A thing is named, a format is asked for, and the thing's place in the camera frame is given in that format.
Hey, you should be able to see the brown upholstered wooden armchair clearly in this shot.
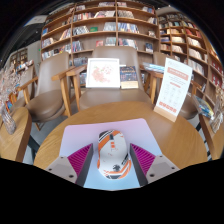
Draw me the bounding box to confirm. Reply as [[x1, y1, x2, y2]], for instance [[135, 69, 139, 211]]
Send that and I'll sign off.
[[16, 51, 76, 124], [146, 51, 203, 121], [65, 45, 158, 112]]

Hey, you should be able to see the white sign on wooden base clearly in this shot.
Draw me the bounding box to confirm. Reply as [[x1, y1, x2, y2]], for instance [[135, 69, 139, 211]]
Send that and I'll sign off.
[[153, 57, 194, 123]]

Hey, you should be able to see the blue-pink gradient mouse pad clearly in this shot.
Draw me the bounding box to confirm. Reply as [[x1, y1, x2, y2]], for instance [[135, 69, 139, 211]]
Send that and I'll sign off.
[[59, 117, 164, 191]]

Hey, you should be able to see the wide wooden bookshelf with books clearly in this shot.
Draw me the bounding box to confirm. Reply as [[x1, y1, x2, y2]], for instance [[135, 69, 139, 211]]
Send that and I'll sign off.
[[39, 1, 159, 66]]

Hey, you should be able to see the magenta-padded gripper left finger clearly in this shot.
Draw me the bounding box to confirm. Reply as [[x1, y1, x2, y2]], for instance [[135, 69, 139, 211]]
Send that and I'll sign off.
[[44, 143, 95, 188]]

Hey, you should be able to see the white framed floral picture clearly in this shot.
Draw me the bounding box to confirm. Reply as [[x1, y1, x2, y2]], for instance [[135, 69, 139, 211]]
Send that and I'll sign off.
[[85, 57, 121, 89]]

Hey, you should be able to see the light blue flat book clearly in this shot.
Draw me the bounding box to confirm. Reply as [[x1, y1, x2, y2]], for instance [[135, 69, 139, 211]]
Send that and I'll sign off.
[[142, 62, 166, 74]]

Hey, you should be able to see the white and orange computer mouse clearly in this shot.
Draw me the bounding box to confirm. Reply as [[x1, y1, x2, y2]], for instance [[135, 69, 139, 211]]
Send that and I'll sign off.
[[96, 129, 132, 180]]

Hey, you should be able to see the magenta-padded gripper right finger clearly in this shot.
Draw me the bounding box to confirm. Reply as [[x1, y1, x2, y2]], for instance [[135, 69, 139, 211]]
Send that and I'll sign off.
[[129, 143, 181, 187]]

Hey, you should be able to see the dark blue book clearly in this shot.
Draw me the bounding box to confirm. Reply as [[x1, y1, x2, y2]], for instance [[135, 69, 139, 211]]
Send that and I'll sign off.
[[119, 65, 139, 90]]

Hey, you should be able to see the distant wooden bookshelf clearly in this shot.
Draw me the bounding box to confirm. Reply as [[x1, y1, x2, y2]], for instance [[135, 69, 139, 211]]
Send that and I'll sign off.
[[8, 46, 29, 71]]

